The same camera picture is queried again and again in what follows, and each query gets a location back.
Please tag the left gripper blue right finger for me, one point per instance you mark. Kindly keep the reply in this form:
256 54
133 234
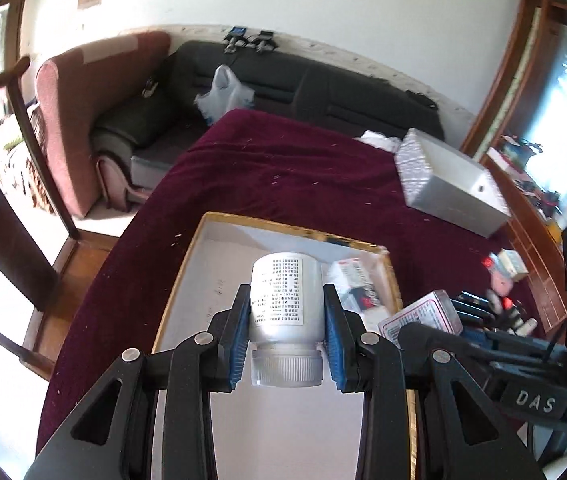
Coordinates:
340 343

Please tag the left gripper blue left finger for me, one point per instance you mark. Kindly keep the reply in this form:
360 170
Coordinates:
234 340

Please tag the silver white jar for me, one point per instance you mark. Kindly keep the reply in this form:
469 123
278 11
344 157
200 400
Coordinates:
287 321

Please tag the white red medicine box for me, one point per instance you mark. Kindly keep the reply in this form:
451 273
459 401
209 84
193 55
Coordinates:
434 310

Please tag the small bottle orange cap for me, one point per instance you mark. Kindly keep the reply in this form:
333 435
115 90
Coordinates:
526 328

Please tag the white navy flat box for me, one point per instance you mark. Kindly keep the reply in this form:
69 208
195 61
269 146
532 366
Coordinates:
353 284

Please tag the gold-edged white tray box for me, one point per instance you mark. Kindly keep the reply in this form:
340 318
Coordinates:
286 419

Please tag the pink fluffy pompom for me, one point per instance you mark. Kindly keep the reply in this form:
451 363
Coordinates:
501 284

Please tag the cream cardboard box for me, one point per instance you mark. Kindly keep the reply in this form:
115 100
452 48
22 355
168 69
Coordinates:
512 264

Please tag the red silver small box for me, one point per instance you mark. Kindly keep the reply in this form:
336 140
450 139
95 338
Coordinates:
491 263

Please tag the grey shoe box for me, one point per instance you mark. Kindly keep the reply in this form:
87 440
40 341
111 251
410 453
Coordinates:
439 180

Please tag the maroon bed cover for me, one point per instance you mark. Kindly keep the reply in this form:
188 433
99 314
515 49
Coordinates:
268 169

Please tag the black sofa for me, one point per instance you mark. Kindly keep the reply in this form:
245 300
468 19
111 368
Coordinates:
137 141

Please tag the white plastic bag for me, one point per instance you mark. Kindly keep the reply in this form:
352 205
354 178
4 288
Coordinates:
226 93

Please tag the wooden side cabinet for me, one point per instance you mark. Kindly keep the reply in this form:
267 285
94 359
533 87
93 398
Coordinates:
513 99

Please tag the black clip right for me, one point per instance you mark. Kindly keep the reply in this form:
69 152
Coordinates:
264 42

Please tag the black clip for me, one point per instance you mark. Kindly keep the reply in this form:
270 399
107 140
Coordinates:
235 39
264 42

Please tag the black clip left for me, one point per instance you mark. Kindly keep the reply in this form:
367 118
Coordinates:
235 39

